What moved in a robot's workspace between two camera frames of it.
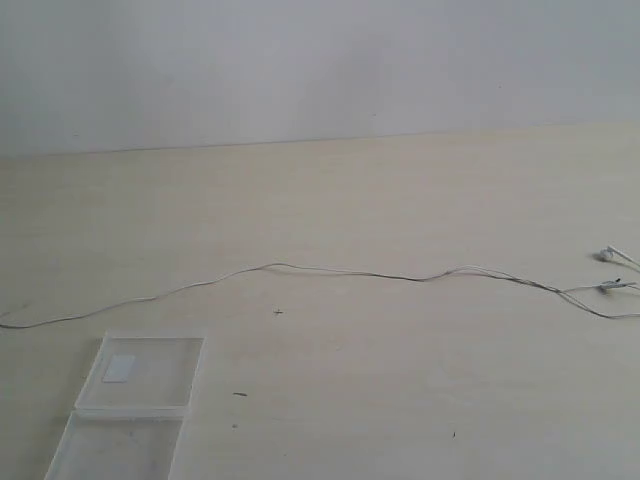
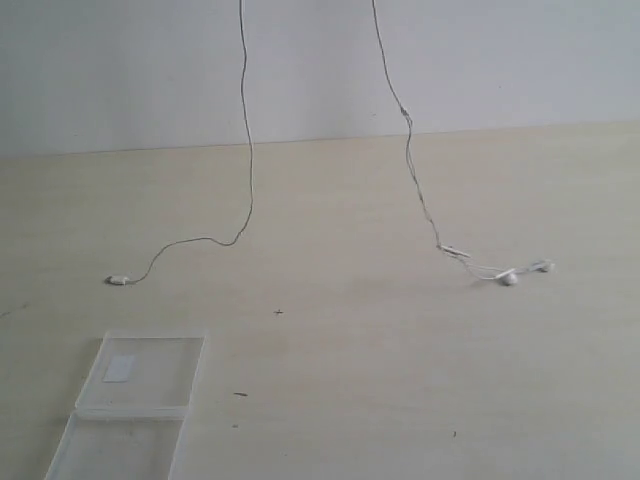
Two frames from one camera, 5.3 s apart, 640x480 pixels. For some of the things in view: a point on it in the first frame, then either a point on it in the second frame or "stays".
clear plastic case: [127, 421] stays
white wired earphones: [575, 292] to [508, 276]
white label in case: [118, 369] stays
